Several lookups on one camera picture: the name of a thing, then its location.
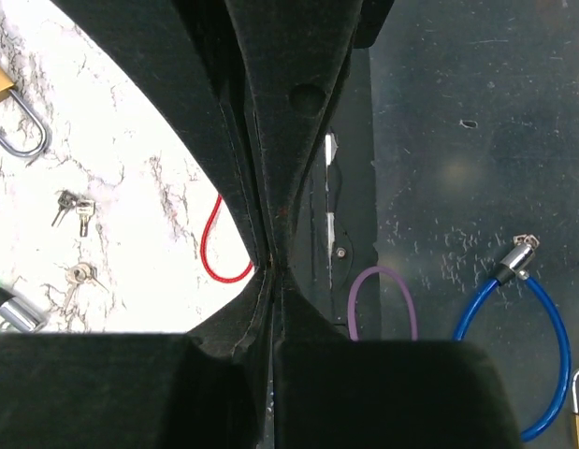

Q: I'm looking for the small key pair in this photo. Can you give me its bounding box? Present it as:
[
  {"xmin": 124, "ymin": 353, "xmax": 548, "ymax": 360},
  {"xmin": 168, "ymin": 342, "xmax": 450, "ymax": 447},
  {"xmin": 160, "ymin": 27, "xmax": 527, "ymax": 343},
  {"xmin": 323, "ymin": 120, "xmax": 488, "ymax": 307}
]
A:
[{"xmin": 51, "ymin": 190, "xmax": 96, "ymax": 238}]

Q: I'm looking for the blue cable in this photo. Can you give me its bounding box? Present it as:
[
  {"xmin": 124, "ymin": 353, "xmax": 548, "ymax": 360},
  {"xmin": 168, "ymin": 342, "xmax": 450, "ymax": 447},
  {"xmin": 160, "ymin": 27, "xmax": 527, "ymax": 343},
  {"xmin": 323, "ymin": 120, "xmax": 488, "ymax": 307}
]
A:
[{"xmin": 451, "ymin": 233, "xmax": 573, "ymax": 443}]

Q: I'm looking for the red plastic seal tag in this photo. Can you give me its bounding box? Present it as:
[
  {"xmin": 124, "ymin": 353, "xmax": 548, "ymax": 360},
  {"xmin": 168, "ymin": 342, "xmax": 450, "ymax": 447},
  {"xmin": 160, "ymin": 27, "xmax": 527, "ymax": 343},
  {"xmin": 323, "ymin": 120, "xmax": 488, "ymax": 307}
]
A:
[{"xmin": 199, "ymin": 194, "xmax": 253, "ymax": 284}]

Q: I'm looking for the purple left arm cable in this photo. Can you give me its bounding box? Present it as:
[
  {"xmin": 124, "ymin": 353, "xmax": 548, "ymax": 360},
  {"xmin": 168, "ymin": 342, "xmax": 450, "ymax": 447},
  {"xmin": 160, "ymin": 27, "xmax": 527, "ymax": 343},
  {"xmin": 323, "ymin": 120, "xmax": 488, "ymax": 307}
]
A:
[{"xmin": 347, "ymin": 265, "xmax": 419, "ymax": 342}]

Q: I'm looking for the brass padlock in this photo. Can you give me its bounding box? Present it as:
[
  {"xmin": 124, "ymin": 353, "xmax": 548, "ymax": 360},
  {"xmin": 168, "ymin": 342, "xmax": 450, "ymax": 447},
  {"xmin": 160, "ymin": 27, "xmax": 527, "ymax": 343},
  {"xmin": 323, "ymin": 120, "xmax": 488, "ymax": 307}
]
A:
[
  {"xmin": 571, "ymin": 368, "xmax": 579, "ymax": 449},
  {"xmin": 0, "ymin": 65, "xmax": 51, "ymax": 159}
]

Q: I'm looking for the green cable lock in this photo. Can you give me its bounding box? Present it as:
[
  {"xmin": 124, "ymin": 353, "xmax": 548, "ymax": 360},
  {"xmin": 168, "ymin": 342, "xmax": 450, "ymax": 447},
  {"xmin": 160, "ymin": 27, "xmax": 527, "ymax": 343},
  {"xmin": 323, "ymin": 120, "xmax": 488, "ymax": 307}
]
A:
[{"xmin": 0, "ymin": 284, "xmax": 48, "ymax": 333}]

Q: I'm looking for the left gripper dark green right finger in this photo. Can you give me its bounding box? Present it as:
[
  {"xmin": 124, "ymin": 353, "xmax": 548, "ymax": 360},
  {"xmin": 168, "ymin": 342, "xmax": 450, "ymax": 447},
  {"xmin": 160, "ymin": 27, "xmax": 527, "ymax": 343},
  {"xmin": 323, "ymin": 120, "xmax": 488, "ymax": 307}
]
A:
[{"xmin": 272, "ymin": 273, "xmax": 522, "ymax": 448}]

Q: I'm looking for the silver key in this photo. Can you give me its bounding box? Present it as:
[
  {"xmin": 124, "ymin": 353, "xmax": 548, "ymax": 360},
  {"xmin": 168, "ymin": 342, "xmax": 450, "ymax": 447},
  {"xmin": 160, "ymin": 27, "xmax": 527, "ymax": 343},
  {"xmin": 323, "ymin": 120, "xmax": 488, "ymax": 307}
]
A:
[{"xmin": 63, "ymin": 262, "xmax": 108, "ymax": 311}]

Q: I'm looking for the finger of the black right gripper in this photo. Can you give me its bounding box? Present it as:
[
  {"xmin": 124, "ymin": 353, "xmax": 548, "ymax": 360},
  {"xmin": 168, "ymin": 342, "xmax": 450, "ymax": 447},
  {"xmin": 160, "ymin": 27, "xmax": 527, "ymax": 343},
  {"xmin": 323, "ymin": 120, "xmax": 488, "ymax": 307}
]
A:
[
  {"xmin": 56, "ymin": 1, "xmax": 266, "ymax": 268},
  {"xmin": 225, "ymin": 1, "xmax": 393, "ymax": 266}
]

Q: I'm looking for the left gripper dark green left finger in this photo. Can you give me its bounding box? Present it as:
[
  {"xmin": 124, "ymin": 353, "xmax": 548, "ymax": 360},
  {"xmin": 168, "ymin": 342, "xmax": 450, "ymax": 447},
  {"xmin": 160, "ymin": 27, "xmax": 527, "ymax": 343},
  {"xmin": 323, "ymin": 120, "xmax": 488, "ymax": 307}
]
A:
[{"xmin": 0, "ymin": 269, "xmax": 273, "ymax": 448}]

